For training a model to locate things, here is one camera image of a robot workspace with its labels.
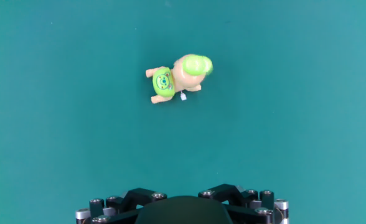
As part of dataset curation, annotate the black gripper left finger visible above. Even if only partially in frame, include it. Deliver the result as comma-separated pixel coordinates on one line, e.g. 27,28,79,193
75,187,168,224

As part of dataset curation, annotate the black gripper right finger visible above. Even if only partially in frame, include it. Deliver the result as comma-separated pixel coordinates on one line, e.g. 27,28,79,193
197,183,289,224

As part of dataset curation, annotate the wind-up crawling baby toy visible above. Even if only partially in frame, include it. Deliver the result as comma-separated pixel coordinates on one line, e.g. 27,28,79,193
144,53,214,105

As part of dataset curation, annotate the green table mat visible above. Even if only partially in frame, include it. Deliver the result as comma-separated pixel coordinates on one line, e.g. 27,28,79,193
0,0,366,224

